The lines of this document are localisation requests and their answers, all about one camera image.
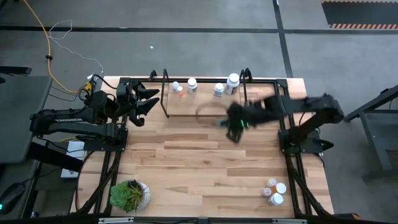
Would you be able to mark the grey desk top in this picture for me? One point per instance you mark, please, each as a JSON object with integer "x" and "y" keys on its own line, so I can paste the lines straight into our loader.
{"x": 21, "y": 118}

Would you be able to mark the succulent plant white pot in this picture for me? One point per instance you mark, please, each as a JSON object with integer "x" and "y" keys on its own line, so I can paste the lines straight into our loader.
{"x": 124, "y": 196}

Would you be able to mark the black desk beam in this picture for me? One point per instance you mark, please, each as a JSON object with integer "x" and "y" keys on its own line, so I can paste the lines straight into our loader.
{"x": 53, "y": 157}

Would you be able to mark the black aluminium rig frame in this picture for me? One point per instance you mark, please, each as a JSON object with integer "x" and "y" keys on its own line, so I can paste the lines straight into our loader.
{"x": 281, "y": 83}

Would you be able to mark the large white bottle red label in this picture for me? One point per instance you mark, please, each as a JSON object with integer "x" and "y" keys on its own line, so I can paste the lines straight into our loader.
{"x": 233, "y": 78}

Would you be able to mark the small white bottle bluish label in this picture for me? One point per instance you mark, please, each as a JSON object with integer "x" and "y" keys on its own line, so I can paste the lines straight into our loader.
{"x": 175, "y": 84}

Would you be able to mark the white plug adapter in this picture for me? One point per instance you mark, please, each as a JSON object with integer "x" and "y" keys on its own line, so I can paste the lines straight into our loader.
{"x": 92, "y": 76}

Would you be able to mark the small orange vial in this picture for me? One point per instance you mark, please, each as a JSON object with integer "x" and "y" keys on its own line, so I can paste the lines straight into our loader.
{"x": 180, "y": 89}

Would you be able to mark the slim white bottle blue label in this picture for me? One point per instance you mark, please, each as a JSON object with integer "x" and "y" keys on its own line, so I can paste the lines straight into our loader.
{"x": 276, "y": 199}

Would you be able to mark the black computer mouse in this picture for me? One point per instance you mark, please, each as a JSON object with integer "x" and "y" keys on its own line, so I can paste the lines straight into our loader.
{"x": 11, "y": 196}

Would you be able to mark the orange object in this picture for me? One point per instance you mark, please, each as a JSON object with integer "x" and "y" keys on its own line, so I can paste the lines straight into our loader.
{"x": 349, "y": 215}

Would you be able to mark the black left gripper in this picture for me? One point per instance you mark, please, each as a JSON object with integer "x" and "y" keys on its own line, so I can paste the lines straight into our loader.
{"x": 133, "y": 107}

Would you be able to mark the black table-level camera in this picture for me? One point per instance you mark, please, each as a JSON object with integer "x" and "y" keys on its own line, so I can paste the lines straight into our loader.
{"x": 204, "y": 221}

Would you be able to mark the black flat bar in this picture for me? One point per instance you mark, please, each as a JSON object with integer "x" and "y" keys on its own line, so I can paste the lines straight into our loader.
{"x": 15, "y": 70}

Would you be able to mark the white bottle green label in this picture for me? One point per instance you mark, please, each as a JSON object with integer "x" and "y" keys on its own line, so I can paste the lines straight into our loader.
{"x": 192, "y": 83}

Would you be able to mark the white box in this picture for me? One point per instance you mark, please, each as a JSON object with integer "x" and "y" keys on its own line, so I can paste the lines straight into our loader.
{"x": 76, "y": 151}

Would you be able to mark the small clear vial white cap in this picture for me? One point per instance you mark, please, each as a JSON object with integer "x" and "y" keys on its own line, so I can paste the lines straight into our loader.
{"x": 271, "y": 182}
{"x": 266, "y": 192}

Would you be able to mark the black metal desk frame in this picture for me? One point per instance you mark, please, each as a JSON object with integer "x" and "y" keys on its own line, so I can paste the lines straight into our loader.
{"x": 370, "y": 104}

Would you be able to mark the silver bracket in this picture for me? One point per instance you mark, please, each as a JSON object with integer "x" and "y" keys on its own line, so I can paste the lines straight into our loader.
{"x": 116, "y": 221}
{"x": 289, "y": 221}

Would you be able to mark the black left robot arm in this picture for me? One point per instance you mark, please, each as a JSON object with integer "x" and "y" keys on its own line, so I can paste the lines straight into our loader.
{"x": 68, "y": 119}

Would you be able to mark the squat white bottle blue label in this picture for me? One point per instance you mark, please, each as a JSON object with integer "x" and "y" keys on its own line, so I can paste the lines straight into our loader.
{"x": 219, "y": 87}

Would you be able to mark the black mat orange-striped edge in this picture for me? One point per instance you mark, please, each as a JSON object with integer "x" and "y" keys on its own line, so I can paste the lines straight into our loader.
{"x": 357, "y": 14}

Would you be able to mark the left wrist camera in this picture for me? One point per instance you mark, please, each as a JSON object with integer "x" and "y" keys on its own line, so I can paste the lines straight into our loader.
{"x": 123, "y": 92}

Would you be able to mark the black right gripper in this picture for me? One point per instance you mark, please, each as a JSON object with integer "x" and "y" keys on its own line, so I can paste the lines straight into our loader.
{"x": 237, "y": 115}

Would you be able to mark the yellow plug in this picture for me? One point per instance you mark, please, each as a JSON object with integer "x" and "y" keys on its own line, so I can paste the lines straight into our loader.
{"x": 89, "y": 86}

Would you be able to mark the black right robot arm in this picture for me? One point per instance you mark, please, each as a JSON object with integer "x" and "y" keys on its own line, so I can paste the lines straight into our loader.
{"x": 311, "y": 105}

